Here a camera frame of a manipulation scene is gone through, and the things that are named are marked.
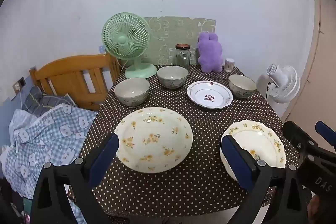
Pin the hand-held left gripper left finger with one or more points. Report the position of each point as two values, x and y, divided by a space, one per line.
105 158

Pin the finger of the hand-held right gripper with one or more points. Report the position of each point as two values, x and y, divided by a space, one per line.
324 130
296 134

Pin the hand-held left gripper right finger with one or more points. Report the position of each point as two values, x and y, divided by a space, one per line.
236 162

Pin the scalloped yellow floral plate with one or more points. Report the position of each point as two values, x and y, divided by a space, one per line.
257 140

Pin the large yellow floral plate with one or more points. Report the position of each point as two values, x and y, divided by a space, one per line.
155 134

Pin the grey-green ceramic bowl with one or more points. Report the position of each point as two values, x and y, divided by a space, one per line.
131 94
241 87
172 79

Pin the white plate with red print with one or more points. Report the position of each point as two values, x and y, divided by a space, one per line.
210 95

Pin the brown polka dot tablecloth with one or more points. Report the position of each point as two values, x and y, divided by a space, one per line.
204 129

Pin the white clip fan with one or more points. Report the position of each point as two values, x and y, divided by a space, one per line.
284 90

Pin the blue checked printed blanket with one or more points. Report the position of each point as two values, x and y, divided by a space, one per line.
52 129

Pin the beige door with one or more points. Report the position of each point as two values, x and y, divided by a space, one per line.
323 69

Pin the grey plaid pillow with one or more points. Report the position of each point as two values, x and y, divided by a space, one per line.
47 103

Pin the wooden bed headboard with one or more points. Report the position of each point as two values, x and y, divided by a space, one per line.
68 66

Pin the dark cloth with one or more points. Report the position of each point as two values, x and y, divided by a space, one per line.
10 203

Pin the purple plush toy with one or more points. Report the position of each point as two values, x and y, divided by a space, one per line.
210 53

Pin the glass jar with brown lid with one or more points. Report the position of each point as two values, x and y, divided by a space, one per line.
183 57

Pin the green desk fan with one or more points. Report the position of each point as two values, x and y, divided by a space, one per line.
122 40

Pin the green patterned board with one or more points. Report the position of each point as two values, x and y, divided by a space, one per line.
173 29

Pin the wall socket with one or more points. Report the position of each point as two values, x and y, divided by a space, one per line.
19 83

